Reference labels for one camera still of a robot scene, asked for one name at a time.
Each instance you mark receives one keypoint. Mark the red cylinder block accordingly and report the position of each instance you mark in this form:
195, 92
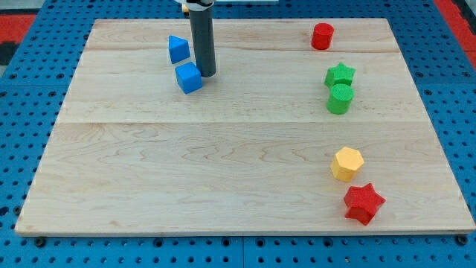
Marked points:
322, 36

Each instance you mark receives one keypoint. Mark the green cylinder block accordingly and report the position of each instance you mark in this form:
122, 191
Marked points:
340, 98

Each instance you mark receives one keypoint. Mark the yellow hexagon block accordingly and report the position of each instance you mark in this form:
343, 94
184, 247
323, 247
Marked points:
346, 164

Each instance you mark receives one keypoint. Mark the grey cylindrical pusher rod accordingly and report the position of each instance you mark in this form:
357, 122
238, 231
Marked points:
201, 23

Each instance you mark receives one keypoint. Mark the light wooden board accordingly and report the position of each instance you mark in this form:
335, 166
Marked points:
131, 155

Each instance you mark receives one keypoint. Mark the green star block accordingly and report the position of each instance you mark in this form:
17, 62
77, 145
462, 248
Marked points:
339, 74

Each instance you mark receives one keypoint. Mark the blue triangular prism block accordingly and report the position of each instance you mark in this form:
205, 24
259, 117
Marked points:
178, 49

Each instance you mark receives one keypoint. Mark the red star block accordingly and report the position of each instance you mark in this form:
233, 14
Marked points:
362, 203

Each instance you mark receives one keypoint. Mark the blue cube block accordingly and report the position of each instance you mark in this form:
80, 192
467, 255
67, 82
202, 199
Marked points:
188, 77

